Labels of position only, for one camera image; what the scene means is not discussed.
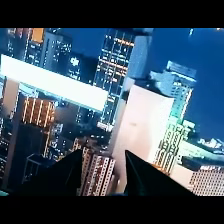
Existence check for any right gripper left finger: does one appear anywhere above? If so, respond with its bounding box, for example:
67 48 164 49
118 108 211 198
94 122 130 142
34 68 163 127
19 148 84 197

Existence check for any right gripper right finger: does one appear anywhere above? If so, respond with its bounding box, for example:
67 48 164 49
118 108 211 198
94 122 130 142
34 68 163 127
123 149 198 197

